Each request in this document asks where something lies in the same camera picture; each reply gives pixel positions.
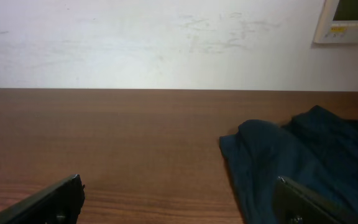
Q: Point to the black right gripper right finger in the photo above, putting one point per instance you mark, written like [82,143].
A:
[293,203]

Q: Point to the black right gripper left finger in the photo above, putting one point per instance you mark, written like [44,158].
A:
[59,203]

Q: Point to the dark navy blue shorts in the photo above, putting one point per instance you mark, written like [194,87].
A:
[317,149]

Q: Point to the white wall control panel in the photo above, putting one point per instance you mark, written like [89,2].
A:
[338,23]

